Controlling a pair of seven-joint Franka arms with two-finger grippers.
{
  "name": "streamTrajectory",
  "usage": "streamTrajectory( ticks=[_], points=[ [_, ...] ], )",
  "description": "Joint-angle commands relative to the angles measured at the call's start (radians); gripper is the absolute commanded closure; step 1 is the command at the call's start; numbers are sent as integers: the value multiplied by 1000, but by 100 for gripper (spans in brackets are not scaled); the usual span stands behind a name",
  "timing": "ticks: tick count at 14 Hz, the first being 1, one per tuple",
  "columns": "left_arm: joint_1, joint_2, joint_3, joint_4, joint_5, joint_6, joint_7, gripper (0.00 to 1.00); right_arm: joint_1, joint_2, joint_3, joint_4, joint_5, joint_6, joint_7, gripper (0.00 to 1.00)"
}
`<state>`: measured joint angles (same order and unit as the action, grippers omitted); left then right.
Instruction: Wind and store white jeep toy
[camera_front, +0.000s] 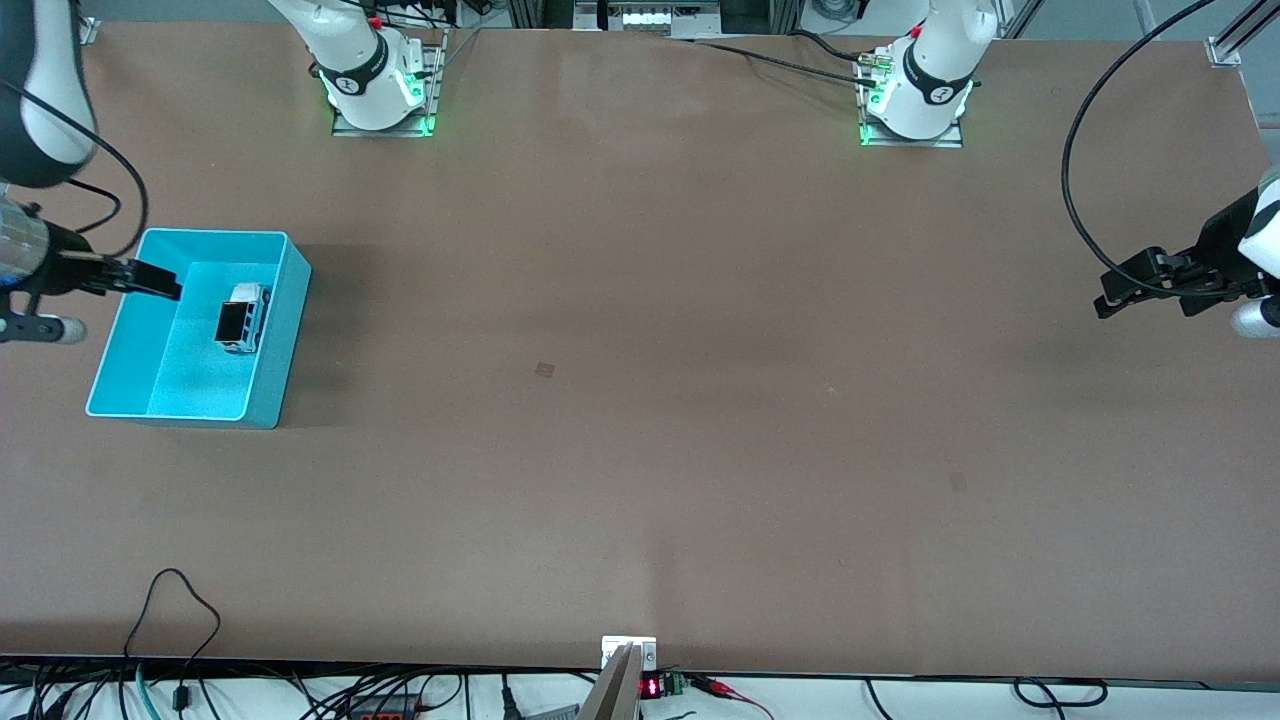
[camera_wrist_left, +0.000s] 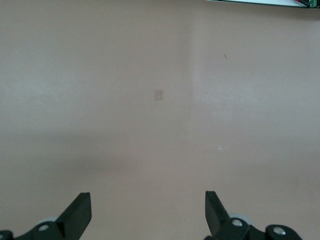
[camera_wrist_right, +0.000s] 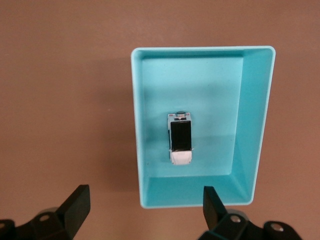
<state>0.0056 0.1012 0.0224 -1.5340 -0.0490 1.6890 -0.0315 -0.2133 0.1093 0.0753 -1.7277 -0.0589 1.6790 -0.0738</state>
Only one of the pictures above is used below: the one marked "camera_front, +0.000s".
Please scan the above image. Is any thin black looped cable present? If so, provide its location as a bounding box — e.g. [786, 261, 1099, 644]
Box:
[122, 568, 223, 713]

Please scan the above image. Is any black coiled floor cable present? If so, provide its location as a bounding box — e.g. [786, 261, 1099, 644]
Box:
[1012, 677, 1109, 709]

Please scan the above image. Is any short black table cable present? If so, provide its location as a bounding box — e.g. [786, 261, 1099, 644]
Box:
[790, 30, 876, 63]

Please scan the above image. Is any red clip lead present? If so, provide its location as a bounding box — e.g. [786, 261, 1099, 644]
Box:
[690, 675, 776, 720]

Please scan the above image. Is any long black table cable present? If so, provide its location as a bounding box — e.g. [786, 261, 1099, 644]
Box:
[690, 38, 881, 89]

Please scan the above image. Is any white jeep toy black roof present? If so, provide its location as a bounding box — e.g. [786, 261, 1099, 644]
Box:
[214, 282, 273, 355]

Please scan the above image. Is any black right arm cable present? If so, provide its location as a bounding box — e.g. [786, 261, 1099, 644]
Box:
[0, 80, 151, 261]

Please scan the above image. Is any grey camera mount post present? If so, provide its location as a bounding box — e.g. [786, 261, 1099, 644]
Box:
[578, 645, 643, 720]

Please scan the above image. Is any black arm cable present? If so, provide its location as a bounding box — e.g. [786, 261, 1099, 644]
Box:
[0, 80, 151, 261]
[1062, 0, 1216, 299]

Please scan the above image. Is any teal plastic bin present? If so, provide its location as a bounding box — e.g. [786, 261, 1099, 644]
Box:
[85, 229, 312, 430]

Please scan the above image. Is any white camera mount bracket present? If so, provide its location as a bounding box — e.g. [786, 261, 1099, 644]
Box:
[601, 636, 658, 671]

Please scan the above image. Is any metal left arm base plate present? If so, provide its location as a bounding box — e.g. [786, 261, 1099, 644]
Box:
[858, 45, 964, 149]

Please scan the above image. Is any metal control device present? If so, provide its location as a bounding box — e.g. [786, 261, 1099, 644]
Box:
[575, 0, 723, 41]

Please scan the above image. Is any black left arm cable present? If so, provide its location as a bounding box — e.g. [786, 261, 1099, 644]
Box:
[1062, 0, 1216, 299]

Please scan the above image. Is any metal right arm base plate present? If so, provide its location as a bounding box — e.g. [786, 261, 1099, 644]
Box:
[332, 28, 443, 138]

